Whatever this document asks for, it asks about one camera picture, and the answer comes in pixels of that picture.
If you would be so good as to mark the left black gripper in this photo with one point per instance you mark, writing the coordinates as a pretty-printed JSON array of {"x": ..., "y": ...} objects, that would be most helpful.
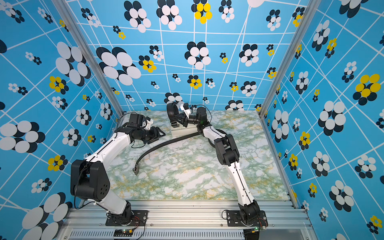
[{"x": 155, "y": 134}]

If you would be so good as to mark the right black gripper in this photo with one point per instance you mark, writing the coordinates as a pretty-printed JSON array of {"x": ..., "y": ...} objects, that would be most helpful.
[{"x": 185, "y": 121}]

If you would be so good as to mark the long black leather belt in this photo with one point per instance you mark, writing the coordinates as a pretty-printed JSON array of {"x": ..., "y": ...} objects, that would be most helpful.
[{"x": 172, "y": 109}]

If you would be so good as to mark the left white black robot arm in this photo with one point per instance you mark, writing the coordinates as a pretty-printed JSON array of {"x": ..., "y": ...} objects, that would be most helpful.
[{"x": 89, "y": 178}]

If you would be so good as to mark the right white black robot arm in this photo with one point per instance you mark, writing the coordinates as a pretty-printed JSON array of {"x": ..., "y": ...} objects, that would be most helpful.
[{"x": 249, "y": 208}]

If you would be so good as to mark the white compartment storage tray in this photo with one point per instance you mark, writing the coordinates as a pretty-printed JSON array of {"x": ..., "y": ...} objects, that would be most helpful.
[{"x": 179, "y": 131}]

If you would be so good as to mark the left circuit board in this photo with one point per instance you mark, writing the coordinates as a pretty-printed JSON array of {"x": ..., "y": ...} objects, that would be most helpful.
[{"x": 123, "y": 233}]

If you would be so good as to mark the circuit board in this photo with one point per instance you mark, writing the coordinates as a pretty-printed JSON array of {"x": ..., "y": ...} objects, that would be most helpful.
[
  {"x": 251, "y": 234},
  {"x": 123, "y": 233}
]

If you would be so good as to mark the right circuit board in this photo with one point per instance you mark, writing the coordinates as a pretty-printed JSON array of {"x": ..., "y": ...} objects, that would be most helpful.
[{"x": 251, "y": 234}]

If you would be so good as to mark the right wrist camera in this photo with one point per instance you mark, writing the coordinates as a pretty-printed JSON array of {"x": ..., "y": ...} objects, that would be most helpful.
[{"x": 186, "y": 109}]

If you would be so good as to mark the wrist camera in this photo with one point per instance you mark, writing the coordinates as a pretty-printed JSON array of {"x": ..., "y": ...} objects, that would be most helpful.
[
  {"x": 148, "y": 122},
  {"x": 186, "y": 109}
]

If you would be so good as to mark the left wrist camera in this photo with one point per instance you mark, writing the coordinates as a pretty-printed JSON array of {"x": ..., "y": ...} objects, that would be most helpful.
[{"x": 148, "y": 122}]

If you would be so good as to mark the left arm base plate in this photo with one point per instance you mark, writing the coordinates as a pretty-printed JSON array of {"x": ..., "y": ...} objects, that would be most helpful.
[{"x": 133, "y": 218}]

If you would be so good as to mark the aluminium front frame rail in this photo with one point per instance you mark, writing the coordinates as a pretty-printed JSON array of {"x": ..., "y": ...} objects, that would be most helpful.
[{"x": 193, "y": 220}]

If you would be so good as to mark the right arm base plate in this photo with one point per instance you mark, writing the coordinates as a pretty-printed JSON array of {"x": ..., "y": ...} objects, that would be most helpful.
[{"x": 234, "y": 219}]

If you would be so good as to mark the left aluminium corner post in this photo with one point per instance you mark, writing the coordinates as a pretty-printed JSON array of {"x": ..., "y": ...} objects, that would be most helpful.
[{"x": 80, "y": 40}]

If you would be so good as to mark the aluminium corner post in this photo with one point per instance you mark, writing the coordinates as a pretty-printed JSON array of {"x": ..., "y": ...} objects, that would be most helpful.
[
  {"x": 80, "y": 40},
  {"x": 288, "y": 57}
]

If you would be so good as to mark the right aluminium corner post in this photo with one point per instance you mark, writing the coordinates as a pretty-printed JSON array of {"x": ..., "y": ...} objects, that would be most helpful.
[{"x": 288, "y": 57}]

